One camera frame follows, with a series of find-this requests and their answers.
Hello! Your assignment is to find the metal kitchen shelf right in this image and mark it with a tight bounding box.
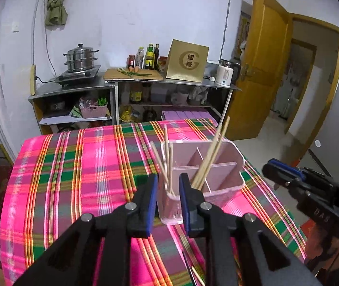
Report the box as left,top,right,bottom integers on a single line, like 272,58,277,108
104,68,240,124

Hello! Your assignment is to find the metal kitchen shelf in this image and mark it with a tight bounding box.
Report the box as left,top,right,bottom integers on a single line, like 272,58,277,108
104,68,240,124
28,76,118,135

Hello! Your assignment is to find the metal kitchen shelf left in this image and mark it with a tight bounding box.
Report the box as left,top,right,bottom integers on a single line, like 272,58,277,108
28,76,118,135

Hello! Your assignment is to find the pink plastic utensil caddy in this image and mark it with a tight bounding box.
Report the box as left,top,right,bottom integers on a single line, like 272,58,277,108
157,140,245,225

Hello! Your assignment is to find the wooden door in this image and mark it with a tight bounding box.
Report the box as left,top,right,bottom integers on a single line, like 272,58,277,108
226,0,293,140

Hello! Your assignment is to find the white electric kettle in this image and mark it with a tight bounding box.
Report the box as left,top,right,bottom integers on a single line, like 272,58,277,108
209,59,236,87

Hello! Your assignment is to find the pink plastic basket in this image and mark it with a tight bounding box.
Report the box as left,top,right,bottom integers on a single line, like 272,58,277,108
79,105,109,118

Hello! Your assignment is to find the gold cardboard box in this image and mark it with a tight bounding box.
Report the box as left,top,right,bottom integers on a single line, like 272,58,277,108
165,39,209,83

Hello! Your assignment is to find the wooden cutting board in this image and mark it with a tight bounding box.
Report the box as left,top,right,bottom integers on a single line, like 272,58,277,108
103,68,164,81

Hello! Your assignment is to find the dark sauce bottle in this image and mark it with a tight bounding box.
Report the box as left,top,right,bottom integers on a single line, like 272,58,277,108
153,43,160,70

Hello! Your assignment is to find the gas stove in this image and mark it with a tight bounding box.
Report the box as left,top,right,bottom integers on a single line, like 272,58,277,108
54,65,101,87

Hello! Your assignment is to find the green oil bottle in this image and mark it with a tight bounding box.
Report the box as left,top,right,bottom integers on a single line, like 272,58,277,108
144,43,155,70

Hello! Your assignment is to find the clear plastic bottle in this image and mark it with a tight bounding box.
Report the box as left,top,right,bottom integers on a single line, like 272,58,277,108
135,46,145,69

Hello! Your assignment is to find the red jar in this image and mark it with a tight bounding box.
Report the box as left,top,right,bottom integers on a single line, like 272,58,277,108
127,55,135,69

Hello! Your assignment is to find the stainless steel steamer pot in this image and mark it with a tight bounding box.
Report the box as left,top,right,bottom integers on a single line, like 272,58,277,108
63,43,99,72

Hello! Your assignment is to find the green cloth hanging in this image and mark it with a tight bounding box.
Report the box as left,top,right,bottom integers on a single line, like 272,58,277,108
45,0,68,26

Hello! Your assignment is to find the wooden door frame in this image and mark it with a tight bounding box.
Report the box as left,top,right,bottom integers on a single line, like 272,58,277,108
285,14,339,163

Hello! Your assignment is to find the power strip on wall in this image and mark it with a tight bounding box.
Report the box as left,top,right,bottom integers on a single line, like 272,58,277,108
30,65,36,96

